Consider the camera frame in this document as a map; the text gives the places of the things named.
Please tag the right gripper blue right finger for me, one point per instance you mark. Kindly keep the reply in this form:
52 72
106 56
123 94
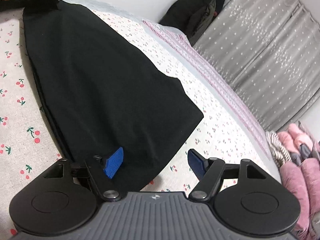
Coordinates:
198 164

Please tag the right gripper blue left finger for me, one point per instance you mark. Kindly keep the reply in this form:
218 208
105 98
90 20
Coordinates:
113 163

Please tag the black pants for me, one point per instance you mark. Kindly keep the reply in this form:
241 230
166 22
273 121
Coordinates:
100 93

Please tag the beige knitted cloth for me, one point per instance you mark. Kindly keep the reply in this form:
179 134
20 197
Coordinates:
279 153

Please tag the cherry print bed sheet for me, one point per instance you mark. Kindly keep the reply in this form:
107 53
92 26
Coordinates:
27 144

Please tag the pink folded clothes pile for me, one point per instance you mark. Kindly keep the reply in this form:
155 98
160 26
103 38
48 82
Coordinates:
300 176

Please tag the pink striped blanket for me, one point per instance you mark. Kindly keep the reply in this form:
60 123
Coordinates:
179 43

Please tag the grey dotted curtain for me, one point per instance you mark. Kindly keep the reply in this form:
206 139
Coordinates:
268 53

